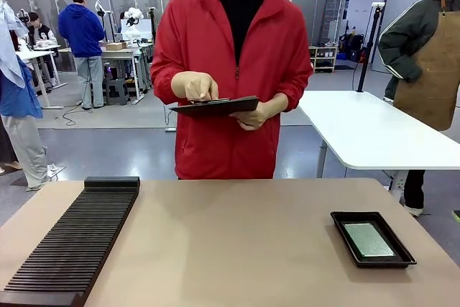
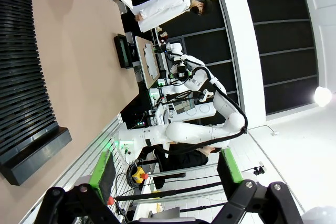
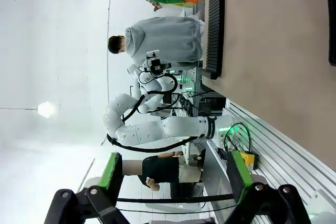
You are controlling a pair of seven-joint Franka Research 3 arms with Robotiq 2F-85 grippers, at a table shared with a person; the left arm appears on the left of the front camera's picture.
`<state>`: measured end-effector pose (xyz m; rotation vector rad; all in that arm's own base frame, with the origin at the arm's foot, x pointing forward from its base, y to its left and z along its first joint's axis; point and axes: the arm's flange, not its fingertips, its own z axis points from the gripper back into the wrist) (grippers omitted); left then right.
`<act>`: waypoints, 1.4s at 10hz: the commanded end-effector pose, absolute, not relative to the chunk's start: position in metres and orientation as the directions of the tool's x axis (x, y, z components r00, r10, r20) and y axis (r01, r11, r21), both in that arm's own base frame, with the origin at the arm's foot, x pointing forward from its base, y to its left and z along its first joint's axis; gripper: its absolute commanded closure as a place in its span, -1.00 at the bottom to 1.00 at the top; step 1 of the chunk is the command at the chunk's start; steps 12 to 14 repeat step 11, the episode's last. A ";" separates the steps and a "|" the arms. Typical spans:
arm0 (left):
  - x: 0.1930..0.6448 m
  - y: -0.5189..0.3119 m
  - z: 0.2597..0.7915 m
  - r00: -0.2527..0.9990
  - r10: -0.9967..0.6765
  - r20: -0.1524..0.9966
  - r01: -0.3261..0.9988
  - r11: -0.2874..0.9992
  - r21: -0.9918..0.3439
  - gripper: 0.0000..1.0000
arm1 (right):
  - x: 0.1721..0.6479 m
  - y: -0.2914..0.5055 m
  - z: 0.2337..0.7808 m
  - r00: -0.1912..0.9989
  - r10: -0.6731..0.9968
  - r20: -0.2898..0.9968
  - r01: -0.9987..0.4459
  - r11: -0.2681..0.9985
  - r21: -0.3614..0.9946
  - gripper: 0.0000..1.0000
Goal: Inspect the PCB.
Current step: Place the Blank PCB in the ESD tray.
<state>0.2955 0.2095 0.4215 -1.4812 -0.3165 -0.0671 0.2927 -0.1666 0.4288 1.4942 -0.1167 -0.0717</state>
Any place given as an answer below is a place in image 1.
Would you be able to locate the green PCB board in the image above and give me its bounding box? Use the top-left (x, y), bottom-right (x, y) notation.
top-left (341, 221), bottom-right (395, 259)

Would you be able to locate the clipboard with black clip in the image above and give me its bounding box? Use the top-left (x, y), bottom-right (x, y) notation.
top-left (168, 96), bottom-right (261, 119)

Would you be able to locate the person's left forearm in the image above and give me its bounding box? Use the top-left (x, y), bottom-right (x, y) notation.
top-left (275, 68), bottom-right (314, 114)

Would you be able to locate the person's right forearm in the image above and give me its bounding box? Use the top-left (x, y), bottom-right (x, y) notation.
top-left (149, 64), bottom-right (183, 106)

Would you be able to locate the black slotted PCB rack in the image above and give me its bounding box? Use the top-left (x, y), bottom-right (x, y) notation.
top-left (0, 176), bottom-right (141, 307)

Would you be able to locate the person's left hand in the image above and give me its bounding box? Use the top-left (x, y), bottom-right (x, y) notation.
top-left (229, 101), bottom-right (275, 132)

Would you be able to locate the person's right hand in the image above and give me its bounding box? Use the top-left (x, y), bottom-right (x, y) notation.
top-left (171, 70), bottom-right (220, 104)

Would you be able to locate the black plastic tray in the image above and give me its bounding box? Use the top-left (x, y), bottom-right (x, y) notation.
top-left (330, 211), bottom-right (418, 270)

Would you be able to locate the white table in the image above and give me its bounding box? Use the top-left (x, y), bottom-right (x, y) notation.
top-left (298, 89), bottom-right (460, 202)

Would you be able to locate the person in brown apron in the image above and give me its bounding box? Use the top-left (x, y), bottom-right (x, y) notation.
top-left (377, 0), bottom-right (460, 217)

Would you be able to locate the black tripod pole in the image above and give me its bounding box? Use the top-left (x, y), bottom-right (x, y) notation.
top-left (355, 1), bottom-right (386, 93)

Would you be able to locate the wooden shoe shelf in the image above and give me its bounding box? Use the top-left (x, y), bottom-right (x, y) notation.
top-left (308, 45), bottom-right (339, 74)

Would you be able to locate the person in red jacket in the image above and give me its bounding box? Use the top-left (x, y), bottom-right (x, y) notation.
top-left (149, 0), bottom-right (314, 180)

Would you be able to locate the grey step stool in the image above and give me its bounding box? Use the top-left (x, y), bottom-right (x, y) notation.
top-left (104, 77), bottom-right (131, 107)

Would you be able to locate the grey background workbench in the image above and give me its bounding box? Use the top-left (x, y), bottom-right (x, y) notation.
top-left (98, 44), bottom-right (155, 105)

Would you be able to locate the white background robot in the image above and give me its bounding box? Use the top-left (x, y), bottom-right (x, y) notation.
top-left (121, 5), bottom-right (145, 40)

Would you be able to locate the person in blue hoodie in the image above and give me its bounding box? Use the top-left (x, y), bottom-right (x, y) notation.
top-left (57, 0), bottom-right (106, 111)

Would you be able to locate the white background desk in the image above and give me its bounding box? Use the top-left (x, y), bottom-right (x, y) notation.
top-left (16, 44), bottom-right (68, 111)

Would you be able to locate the person in light blue shirt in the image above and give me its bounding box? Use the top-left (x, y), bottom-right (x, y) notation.
top-left (0, 2), bottom-right (58, 192)

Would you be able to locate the seated person in varsity jacket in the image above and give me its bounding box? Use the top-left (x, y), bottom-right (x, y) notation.
top-left (27, 12), bottom-right (58, 57)

